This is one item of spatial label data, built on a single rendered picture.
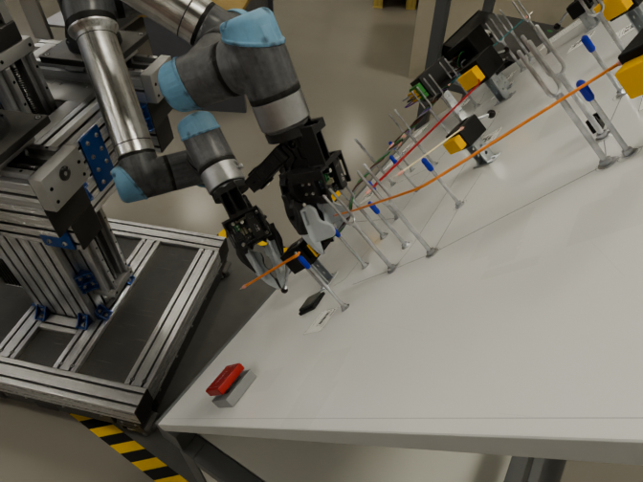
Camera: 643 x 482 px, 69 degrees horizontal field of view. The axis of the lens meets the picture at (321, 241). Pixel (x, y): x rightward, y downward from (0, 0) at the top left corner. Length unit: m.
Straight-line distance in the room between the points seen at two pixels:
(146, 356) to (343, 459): 1.05
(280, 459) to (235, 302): 1.30
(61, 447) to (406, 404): 1.78
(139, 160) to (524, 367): 0.81
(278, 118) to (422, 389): 0.41
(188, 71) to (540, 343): 0.55
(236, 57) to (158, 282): 1.54
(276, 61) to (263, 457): 0.72
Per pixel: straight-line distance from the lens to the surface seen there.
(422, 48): 3.87
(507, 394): 0.34
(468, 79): 1.05
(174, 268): 2.13
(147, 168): 0.99
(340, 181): 0.71
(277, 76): 0.65
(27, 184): 1.20
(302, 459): 0.99
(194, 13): 0.81
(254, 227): 0.84
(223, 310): 2.19
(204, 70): 0.68
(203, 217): 2.64
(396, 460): 1.00
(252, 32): 0.64
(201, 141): 0.90
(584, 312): 0.36
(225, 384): 0.70
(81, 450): 2.04
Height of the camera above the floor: 1.74
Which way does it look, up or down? 45 degrees down
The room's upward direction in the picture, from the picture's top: straight up
